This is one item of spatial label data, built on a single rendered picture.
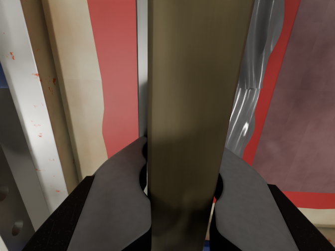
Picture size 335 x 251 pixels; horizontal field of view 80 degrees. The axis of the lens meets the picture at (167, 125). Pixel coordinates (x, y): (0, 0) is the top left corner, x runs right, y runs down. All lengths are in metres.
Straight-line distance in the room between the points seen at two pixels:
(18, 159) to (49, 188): 1.55
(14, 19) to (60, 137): 0.14
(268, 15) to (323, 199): 0.31
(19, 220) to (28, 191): 1.69
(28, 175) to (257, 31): 1.86
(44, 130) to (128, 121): 0.10
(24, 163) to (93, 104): 1.62
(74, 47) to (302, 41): 0.26
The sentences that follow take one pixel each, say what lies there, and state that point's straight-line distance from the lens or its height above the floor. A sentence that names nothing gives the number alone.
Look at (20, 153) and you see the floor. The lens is 1.84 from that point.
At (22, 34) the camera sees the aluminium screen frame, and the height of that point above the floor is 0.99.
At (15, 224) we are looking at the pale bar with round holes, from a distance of 0.40.
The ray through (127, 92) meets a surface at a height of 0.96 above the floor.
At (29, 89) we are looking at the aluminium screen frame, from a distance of 0.27.
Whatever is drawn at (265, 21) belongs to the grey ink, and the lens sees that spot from 0.26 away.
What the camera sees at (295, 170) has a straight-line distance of 0.37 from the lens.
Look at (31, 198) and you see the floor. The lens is 2.13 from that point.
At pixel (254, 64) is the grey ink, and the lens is 0.27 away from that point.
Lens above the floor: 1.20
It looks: 63 degrees down
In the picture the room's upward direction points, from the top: 178 degrees counter-clockwise
